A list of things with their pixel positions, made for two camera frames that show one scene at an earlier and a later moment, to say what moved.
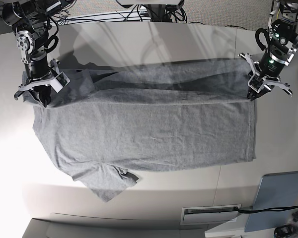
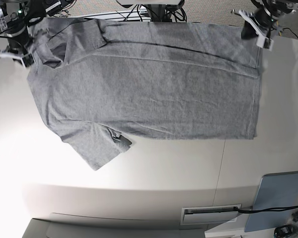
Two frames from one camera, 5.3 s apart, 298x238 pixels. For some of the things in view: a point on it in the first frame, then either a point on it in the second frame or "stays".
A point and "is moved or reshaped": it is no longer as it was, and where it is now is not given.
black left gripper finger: [250, 93] -> [248, 32]
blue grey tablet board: [276, 191] stays
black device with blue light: [286, 231] stays
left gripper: [56, 82] -> [10, 55]
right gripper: [257, 81] -> [264, 39]
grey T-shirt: [148, 116] is moved or reshaped
